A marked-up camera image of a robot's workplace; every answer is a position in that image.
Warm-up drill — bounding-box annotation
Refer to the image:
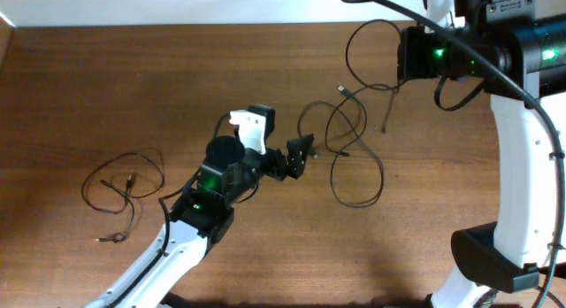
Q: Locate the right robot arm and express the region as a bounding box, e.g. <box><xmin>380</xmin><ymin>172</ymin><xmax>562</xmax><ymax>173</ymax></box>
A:
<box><xmin>398</xmin><ymin>0</ymin><xmax>565</xmax><ymax>307</ymax></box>

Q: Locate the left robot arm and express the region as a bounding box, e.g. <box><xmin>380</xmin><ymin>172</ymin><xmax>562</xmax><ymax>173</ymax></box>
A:
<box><xmin>89</xmin><ymin>134</ymin><xmax>314</xmax><ymax>308</ymax></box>

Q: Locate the black USB cable with loop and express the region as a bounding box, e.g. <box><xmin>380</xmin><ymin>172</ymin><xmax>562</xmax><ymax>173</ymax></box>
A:
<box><xmin>296</xmin><ymin>84</ymin><xmax>386</xmax><ymax>209</ymax></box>

